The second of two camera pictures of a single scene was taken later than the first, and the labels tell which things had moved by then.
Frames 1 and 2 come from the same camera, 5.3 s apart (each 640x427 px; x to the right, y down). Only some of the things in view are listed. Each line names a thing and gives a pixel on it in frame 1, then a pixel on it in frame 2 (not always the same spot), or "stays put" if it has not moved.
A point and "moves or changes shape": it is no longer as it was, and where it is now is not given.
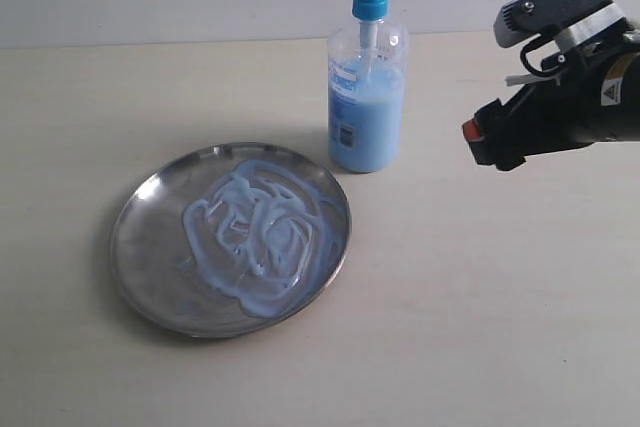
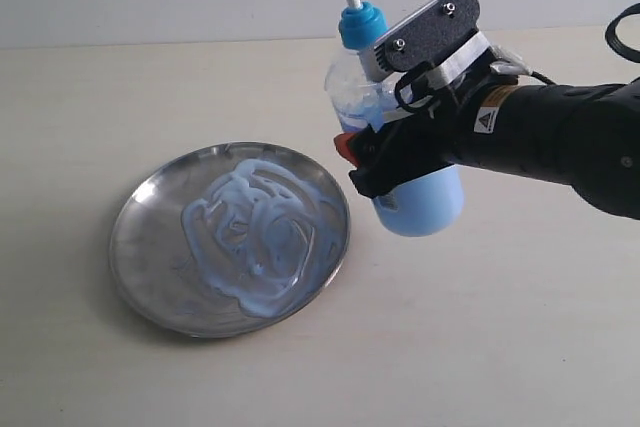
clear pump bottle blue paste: [367, 59] moves or changes shape
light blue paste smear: [264, 237] stays put
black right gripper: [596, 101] -> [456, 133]
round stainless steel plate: [231, 240] stays put
